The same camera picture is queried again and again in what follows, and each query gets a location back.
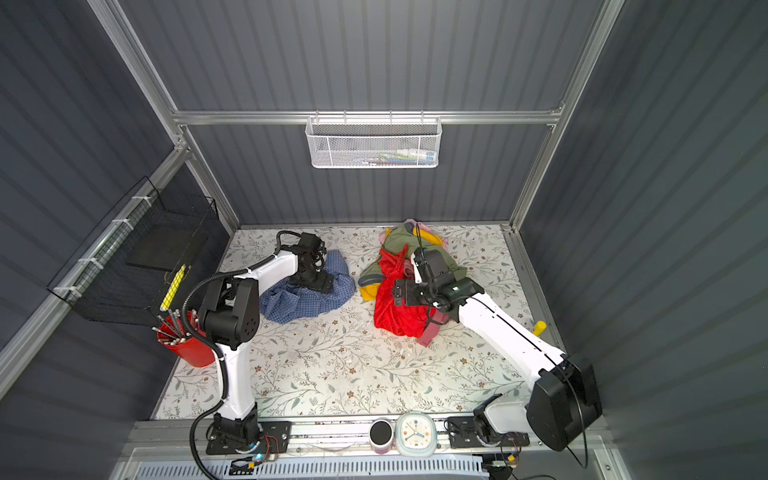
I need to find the red cloth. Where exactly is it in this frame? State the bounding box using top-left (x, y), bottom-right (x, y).
top-left (374, 246), bottom-right (434, 338)

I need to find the blue checkered cloth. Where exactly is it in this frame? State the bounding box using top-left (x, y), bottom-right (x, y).
top-left (259, 250), bottom-right (356, 324)

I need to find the dusty pink cloth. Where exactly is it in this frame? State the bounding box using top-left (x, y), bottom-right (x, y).
top-left (417, 308), bottom-right (452, 347)

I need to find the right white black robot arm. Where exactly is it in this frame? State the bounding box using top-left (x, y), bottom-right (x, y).
top-left (392, 278), bottom-right (602, 451)

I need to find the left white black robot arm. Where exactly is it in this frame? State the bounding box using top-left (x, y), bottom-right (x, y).
top-left (199, 230), bottom-right (333, 452)

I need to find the yellow cloth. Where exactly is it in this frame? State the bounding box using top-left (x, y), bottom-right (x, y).
top-left (358, 224), bottom-right (444, 301)

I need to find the olive green cloth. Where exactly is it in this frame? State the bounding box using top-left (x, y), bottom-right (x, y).
top-left (358, 222), bottom-right (467, 287)

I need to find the yellow marker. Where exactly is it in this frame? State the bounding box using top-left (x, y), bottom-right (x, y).
top-left (533, 321), bottom-right (547, 337)

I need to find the white mint alarm clock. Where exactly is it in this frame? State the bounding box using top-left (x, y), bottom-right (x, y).
top-left (395, 412), bottom-right (438, 457)

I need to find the red pen cup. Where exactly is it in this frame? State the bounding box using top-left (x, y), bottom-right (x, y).
top-left (152, 310), bottom-right (215, 368)

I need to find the black round speaker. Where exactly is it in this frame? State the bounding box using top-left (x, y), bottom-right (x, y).
top-left (368, 419), bottom-right (395, 454)

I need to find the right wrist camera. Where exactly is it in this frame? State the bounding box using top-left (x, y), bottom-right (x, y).
top-left (412, 226), bottom-right (453, 288)

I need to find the black corrugated cable hose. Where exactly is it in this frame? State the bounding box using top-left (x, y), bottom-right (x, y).
top-left (181, 229), bottom-right (301, 480)

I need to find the white wire mesh basket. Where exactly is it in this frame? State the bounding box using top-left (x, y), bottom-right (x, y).
top-left (305, 115), bottom-right (443, 169)

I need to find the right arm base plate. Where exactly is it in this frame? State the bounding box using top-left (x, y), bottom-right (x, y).
top-left (443, 416), bottom-right (530, 450)

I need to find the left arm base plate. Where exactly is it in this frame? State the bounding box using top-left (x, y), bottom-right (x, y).
top-left (205, 421), bottom-right (293, 456)

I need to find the black wire basket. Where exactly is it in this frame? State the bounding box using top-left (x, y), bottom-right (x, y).
top-left (48, 178), bottom-right (229, 326)

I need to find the white vented cable tray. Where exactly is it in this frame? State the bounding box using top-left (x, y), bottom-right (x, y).
top-left (134, 454), bottom-right (490, 480)

